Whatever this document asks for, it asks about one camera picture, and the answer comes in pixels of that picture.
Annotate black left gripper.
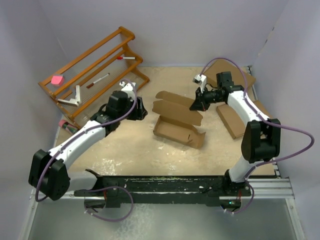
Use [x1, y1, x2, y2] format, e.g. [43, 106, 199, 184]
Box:
[117, 97, 148, 122]

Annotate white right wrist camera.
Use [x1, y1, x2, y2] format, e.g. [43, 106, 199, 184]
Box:
[192, 74, 207, 93]

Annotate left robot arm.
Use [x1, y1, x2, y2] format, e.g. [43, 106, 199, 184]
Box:
[28, 90, 148, 201]

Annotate pink capped green can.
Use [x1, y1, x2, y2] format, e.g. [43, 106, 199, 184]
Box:
[58, 119, 79, 135]

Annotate pink eraser block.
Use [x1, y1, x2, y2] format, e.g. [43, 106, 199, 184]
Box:
[50, 74, 65, 87]

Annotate red capped white marker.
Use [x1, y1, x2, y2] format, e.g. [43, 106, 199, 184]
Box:
[116, 56, 136, 60]

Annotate white angled bracket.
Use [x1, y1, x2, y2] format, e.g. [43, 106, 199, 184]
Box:
[57, 85, 82, 107]

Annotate aluminium frame rail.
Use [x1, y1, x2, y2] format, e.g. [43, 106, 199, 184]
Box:
[39, 178, 294, 199]

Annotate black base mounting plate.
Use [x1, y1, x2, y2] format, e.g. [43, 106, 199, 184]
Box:
[74, 173, 251, 208]

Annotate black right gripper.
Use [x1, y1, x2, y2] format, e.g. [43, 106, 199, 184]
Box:
[190, 85, 224, 112]

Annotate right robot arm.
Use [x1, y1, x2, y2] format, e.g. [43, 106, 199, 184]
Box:
[189, 71, 281, 196]

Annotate brown capped white marker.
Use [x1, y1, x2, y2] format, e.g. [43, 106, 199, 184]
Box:
[86, 72, 110, 89]

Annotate orange wooden rack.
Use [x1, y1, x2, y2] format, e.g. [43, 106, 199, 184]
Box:
[38, 26, 150, 128]

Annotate large folded cardboard box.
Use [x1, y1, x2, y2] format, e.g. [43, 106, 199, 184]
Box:
[203, 59, 245, 87]

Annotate medium folded cardboard box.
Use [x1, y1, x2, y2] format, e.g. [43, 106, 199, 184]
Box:
[216, 104, 245, 139]

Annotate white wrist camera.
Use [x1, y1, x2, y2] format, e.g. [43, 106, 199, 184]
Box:
[192, 74, 207, 93]
[119, 81, 136, 99]

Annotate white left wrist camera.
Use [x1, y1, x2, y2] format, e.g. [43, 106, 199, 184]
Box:
[119, 81, 136, 99]

